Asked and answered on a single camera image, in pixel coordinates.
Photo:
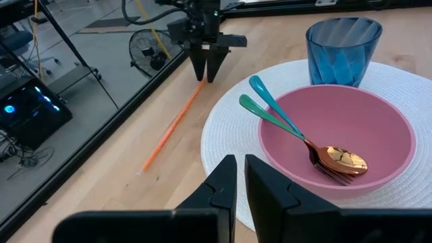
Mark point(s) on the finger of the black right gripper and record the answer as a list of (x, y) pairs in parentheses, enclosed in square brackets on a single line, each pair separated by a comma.
[(199, 62), (216, 62)]

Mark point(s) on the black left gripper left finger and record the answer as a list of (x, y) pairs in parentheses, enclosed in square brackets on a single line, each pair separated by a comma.
[(216, 202)]

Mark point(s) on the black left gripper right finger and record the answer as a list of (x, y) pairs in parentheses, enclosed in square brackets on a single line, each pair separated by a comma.
[(280, 209)]

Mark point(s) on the orange drinking straw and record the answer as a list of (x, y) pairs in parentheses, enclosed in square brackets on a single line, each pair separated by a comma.
[(172, 126)]

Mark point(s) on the pink bowl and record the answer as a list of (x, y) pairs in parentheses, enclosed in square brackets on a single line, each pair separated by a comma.
[(354, 118)]

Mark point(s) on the blue faceted plastic cup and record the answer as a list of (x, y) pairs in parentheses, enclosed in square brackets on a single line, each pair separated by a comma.
[(337, 64)]

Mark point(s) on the black floor fan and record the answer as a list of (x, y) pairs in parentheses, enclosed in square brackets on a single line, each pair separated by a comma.
[(148, 54)]

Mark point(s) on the white round woven placemat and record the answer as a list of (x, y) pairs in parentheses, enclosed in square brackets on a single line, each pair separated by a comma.
[(229, 135)]

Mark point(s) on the striped floor mat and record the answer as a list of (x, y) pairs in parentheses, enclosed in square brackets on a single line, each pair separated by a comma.
[(108, 24)]

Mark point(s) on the silver flat mounting plate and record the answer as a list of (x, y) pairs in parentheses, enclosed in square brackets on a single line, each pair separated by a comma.
[(325, 2)]

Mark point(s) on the black wheeled platform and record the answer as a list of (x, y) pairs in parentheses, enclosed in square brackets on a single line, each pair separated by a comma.
[(72, 76)]

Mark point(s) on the black computer blue lights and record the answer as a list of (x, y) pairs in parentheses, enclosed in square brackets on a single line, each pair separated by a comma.
[(30, 111)]

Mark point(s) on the blue office chair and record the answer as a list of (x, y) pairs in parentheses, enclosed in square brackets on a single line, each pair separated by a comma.
[(17, 40)]

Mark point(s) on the black aluminium table frame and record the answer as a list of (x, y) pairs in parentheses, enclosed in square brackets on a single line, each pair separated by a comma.
[(101, 130)]

